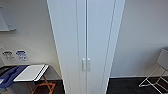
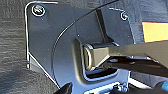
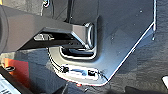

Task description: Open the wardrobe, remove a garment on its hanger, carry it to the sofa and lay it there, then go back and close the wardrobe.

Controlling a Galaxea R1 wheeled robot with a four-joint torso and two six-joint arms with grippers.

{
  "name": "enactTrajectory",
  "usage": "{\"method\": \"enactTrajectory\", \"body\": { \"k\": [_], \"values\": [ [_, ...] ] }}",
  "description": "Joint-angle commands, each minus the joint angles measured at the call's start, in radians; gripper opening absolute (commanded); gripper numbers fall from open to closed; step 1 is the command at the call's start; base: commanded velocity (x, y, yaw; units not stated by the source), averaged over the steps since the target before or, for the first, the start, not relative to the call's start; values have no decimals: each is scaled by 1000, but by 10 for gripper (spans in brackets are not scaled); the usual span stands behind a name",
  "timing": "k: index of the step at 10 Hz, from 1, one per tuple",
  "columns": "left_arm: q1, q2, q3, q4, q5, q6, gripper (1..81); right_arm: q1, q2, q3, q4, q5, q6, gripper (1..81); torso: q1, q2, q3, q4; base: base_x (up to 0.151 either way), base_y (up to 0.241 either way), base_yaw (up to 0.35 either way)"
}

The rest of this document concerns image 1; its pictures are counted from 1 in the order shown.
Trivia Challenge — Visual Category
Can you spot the blue cloth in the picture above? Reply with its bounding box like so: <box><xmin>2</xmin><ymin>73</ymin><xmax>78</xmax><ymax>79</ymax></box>
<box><xmin>0</xmin><ymin>65</ymin><xmax>27</xmax><ymax>89</ymax></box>

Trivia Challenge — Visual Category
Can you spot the wall sign blue print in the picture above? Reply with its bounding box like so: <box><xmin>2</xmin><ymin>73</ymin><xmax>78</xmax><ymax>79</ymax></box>
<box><xmin>15</xmin><ymin>49</ymin><xmax>30</xmax><ymax>62</ymax></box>

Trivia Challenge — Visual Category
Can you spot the wall sign grey print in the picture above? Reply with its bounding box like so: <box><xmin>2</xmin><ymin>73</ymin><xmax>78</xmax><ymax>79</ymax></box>
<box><xmin>1</xmin><ymin>50</ymin><xmax>16</xmax><ymax>63</ymax></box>

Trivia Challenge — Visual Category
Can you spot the white door handle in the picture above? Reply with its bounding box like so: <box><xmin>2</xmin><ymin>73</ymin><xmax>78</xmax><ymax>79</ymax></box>
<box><xmin>86</xmin><ymin>58</ymin><xmax>91</xmax><ymax>72</ymax></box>
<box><xmin>82</xmin><ymin>58</ymin><xmax>87</xmax><ymax>72</ymax></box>

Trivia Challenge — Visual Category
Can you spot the white wire-legged chair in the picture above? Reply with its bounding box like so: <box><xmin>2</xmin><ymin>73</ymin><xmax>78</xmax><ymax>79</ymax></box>
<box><xmin>138</xmin><ymin>48</ymin><xmax>168</xmax><ymax>93</ymax></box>

